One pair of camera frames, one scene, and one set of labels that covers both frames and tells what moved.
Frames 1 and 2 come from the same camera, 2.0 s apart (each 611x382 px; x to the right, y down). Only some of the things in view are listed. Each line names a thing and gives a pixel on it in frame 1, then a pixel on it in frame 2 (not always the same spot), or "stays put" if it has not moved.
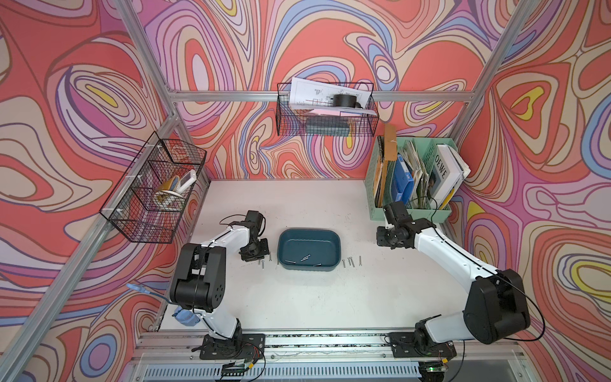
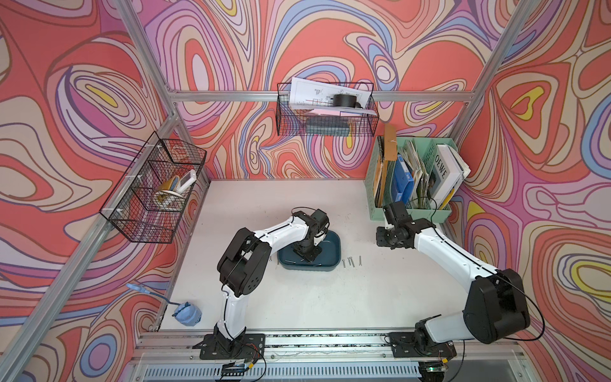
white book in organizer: (447, 172) stays put
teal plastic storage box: (309, 250) stays put
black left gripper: (264, 250) → (309, 257)
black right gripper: (381, 240) stays put
